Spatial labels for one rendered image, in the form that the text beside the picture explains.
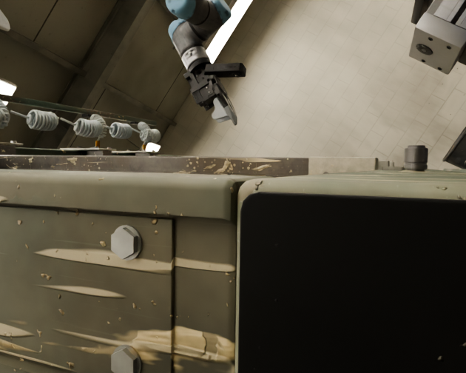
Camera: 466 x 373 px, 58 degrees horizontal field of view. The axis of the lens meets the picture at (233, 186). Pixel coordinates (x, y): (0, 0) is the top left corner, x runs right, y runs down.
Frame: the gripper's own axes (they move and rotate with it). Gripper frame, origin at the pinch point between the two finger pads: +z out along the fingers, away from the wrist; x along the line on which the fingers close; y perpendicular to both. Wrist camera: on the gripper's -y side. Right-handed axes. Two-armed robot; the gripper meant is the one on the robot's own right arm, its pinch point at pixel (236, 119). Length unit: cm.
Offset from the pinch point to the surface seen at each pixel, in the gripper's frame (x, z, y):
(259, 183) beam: 94, 40, -14
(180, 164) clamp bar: 24.4, 11.8, 12.3
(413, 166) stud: 59, 39, -24
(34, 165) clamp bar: 20, -11, 50
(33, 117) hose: 3, -37, 58
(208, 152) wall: -487, -172, 134
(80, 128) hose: -17, -36, 55
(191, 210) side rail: 94, 40, -11
